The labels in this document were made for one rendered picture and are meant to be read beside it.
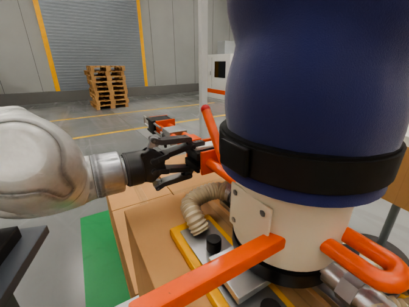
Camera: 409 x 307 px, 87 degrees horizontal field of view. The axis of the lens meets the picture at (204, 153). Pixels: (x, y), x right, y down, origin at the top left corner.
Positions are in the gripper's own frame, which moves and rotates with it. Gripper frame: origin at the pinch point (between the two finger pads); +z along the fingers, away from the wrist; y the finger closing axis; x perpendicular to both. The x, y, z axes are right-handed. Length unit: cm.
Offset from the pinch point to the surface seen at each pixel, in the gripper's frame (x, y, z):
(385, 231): 5, 91, 152
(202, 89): -316, 23, 179
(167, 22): -1003, -193, 383
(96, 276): -85, 117, -37
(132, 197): -86, 62, -6
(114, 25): -978, -157, 154
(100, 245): -114, 117, -32
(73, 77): -966, 32, -23
